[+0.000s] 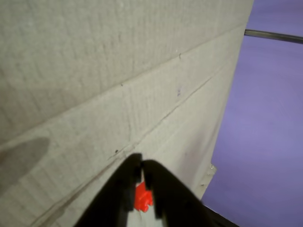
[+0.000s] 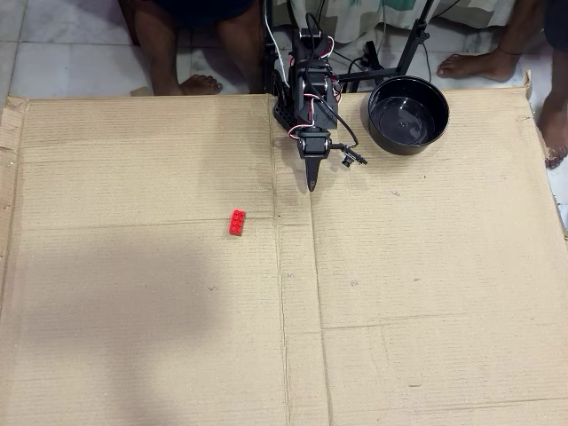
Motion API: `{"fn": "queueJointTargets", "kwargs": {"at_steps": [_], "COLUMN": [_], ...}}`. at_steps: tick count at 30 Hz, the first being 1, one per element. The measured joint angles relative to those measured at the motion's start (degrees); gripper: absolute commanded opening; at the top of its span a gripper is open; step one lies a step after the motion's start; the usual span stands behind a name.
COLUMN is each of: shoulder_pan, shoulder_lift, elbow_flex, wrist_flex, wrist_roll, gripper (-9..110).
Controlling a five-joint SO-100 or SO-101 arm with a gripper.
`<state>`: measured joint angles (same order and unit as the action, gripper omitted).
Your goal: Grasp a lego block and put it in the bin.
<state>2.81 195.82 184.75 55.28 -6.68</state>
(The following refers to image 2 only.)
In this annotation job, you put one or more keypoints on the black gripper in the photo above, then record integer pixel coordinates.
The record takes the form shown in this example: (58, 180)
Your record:
(314, 148)

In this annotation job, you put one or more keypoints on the red lego block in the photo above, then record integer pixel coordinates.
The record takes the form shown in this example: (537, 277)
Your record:
(237, 223)

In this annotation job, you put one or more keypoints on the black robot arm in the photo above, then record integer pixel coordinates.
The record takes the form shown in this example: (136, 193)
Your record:
(306, 106)

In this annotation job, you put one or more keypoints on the black round plastic bowl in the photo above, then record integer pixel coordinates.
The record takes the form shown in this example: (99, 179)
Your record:
(406, 124)

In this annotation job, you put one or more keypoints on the black tripod stand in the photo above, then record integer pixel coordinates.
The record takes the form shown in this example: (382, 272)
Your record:
(410, 49)

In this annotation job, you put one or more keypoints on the green patterned bed sheet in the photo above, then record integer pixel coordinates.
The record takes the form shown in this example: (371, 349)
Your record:
(355, 18)

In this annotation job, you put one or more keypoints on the bare leg with foot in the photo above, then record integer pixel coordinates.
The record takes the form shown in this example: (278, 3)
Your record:
(162, 53)

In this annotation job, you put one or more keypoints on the dark shorts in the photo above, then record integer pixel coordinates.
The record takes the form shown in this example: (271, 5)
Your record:
(204, 9)

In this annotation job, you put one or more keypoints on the bare leg with anklet thread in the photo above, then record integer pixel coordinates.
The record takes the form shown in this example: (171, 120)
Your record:
(483, 64)

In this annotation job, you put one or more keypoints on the large brown cardboard sheet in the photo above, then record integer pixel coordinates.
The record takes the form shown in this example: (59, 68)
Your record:
(133, 310)

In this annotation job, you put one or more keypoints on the bare foot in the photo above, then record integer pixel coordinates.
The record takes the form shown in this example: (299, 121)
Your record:
(554, 133)

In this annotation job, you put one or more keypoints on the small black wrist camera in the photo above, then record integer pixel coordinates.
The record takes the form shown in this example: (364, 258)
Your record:
(350, 155)

